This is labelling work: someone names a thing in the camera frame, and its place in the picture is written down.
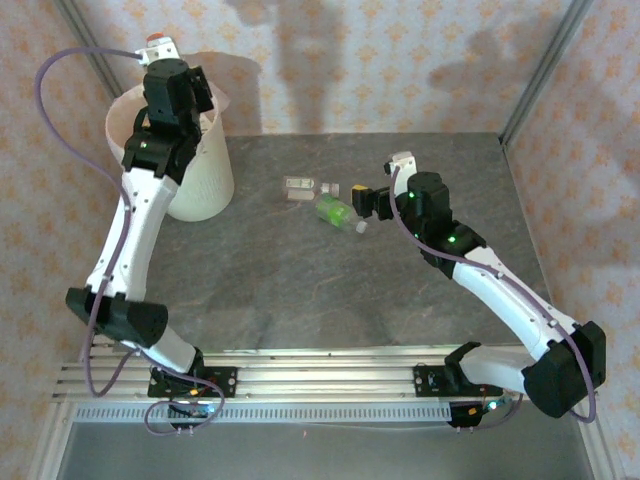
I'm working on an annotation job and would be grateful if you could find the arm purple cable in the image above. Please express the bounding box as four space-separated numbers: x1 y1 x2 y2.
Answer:
388 167 599 424
33 47 226 437

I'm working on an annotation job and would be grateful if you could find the green label plastic bottle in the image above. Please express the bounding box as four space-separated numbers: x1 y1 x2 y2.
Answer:
314 193 370 235

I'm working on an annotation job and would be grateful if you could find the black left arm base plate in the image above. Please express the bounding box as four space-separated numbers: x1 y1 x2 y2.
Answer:
148 366 238 400

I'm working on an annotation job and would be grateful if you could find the clear bottle green-white label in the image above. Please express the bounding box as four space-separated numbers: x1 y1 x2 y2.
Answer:
283 174 341 204

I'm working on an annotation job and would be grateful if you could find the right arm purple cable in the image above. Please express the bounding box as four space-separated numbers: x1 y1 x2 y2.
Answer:
388 167 599 424

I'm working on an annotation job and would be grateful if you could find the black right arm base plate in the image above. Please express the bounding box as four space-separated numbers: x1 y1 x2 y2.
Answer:
413 364 454 400

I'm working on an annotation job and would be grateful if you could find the aluminium frame post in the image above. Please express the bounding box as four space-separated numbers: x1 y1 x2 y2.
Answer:
53 0 121 96
499 0 595 147

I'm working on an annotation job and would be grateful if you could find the aluminium mounting rail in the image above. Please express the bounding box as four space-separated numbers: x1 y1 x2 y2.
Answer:
52 349 571 401

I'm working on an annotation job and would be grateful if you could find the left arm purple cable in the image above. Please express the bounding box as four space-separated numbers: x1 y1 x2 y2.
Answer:
33 47 226 437

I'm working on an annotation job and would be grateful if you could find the cream plastic bin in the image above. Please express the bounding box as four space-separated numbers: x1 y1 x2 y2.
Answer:
103 82 235 223

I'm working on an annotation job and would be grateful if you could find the slotted grey cable duct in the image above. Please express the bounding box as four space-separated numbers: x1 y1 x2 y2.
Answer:
74 403 454 425

